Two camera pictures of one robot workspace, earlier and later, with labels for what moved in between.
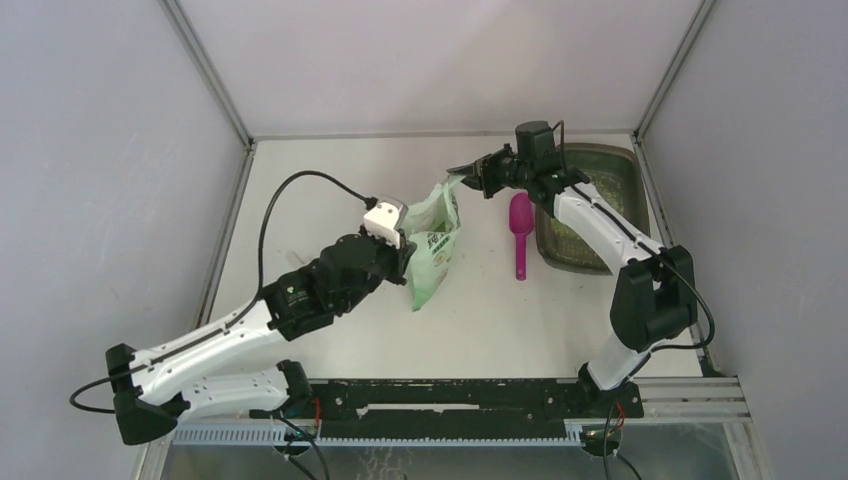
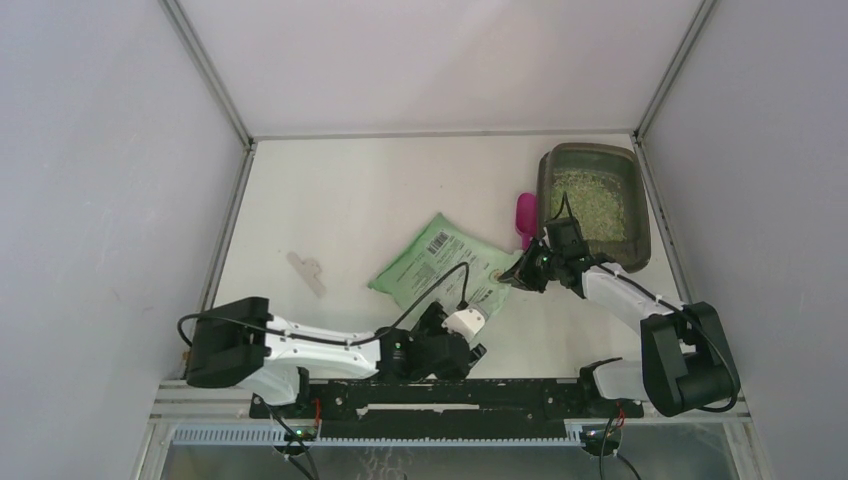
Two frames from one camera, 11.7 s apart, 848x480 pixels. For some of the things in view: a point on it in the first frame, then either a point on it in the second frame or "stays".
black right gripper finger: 476,167 -> 518,275
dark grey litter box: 614,173 stays
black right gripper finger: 475,182 -> 534,282
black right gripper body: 505,171 -> 541,260
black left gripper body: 386,263 -> 430,324
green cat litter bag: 434,222 -> 440,246
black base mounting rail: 465,408 stays
